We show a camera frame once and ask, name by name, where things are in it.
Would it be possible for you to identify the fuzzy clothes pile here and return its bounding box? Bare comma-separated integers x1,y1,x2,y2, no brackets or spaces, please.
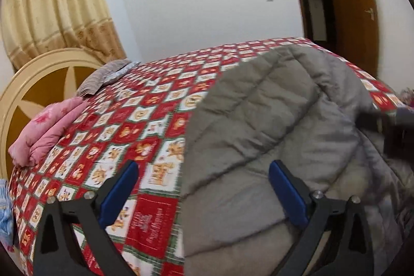
399,88,414,108

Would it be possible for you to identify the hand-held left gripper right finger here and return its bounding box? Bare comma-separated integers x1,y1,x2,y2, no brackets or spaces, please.
268,160,376,276

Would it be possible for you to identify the grey striped pillow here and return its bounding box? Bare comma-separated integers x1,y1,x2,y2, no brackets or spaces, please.
78,59,141,96

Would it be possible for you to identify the blue printed cloth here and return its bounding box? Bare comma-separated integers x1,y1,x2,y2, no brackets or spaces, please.
0,179,15,238

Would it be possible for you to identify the cream wooden headboard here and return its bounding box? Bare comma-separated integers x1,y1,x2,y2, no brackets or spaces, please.
0,48,107,180

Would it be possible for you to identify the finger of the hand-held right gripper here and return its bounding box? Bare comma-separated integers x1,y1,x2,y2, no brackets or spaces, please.
356,113,394,132

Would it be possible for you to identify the beige patterned curtain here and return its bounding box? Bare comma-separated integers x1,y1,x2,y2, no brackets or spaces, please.
0,0,127,73

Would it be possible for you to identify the pink folded blanket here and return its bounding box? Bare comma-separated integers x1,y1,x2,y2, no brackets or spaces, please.
8,97,90,167

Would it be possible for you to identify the grey puffer jacket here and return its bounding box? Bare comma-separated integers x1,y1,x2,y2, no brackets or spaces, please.
181,45,414,276

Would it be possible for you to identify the red checked bedspread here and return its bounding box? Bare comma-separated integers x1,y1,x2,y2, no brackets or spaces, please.
8,37,405,276

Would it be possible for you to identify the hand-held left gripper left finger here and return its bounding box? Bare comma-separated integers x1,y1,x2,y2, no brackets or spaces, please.
32,160,139,276

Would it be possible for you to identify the brown wooden door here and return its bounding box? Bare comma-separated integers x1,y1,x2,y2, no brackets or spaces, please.
323,0,381,78

